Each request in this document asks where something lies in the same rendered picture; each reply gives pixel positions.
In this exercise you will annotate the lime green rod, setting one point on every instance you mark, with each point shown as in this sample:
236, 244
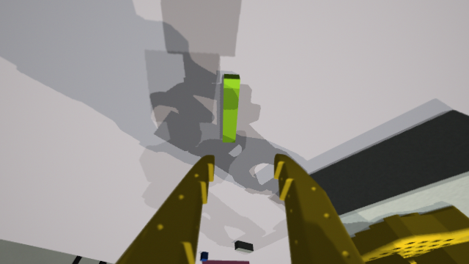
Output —
231, 98

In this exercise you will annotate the small blue cube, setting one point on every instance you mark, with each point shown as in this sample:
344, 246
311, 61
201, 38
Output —
204, 256

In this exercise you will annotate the grey rod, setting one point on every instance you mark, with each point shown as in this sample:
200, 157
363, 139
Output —
243, 247

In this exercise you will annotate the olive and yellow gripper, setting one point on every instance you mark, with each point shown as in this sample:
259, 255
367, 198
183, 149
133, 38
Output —
315, 231

